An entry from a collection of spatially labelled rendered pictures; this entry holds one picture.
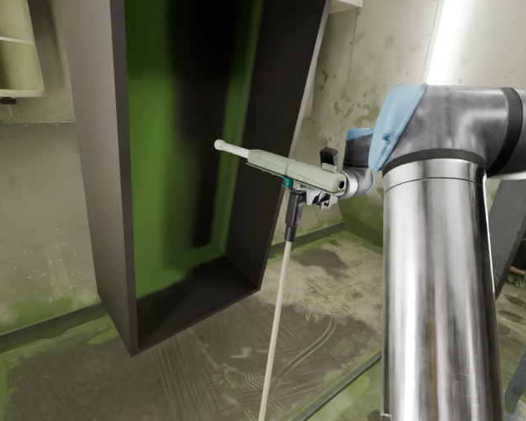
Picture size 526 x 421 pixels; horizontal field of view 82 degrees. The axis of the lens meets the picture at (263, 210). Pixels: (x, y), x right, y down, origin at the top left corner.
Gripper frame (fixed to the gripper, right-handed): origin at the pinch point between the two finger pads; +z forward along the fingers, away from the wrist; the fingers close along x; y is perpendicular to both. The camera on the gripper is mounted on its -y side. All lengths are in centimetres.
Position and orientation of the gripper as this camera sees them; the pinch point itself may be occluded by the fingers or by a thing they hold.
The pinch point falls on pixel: (295, 183)
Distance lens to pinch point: 77.7
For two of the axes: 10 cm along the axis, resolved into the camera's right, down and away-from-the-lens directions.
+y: -1.6, 9.3, 3.4
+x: -6.9, -3.5, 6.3
